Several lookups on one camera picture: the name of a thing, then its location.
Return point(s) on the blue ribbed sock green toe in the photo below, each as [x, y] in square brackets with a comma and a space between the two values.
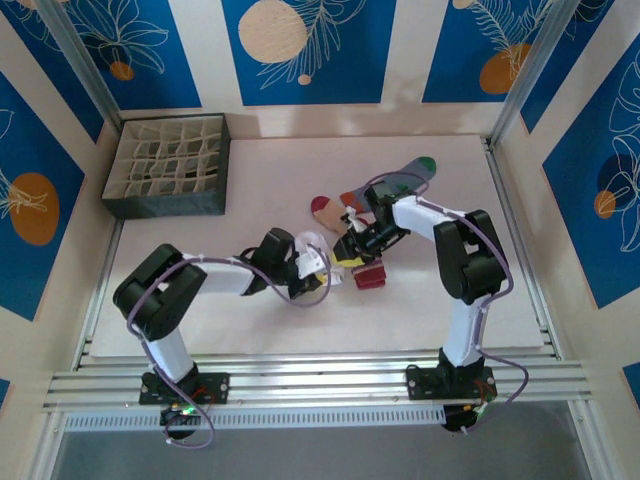
[401, 187]

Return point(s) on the tan maroon purple knit sock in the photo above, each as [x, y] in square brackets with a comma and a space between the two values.
[327, 215]

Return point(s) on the grey striped sock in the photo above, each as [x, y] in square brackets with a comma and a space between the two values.
[415, 170]

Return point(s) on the dark organizer box mesh dividers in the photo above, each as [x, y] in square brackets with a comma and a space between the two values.
[165, 205]

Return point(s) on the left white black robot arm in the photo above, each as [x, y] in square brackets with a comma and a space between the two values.
[220, 277]

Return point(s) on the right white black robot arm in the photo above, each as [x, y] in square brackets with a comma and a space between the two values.
[470, 325]

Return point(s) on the black base connector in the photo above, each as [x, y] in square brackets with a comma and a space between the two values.
[457, 420]
[177, 417]

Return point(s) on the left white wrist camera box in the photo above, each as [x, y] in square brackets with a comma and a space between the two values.
[307, 260]

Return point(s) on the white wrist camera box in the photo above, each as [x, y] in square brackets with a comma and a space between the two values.
[307, 260]
[354, 219]

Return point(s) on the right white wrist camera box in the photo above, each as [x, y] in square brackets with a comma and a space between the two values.
[354, 219]

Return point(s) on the aluminium rail beam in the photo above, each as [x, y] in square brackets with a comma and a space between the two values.
[320, 380]

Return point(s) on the aluminium side rail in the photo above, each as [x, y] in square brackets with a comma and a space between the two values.
[96, 305]
[502, 190]

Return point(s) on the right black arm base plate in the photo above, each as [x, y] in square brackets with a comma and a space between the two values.
[417, 382]

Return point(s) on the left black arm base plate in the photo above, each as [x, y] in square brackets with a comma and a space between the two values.
[215, 387]

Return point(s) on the aluminium frame post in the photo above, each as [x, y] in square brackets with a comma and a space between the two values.
[79, 50]
[541, 50]

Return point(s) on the aluminium frame leg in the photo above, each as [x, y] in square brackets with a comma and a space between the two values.
[47, 445]
[590, 445]

